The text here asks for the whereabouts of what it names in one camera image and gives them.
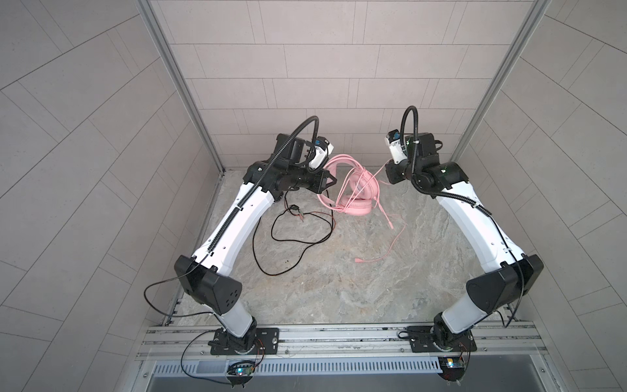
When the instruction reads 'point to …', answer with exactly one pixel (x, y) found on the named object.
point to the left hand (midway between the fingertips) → (339, 177)
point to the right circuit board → (452, 367)
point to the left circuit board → (239, 373)
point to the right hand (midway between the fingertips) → (388, 161)
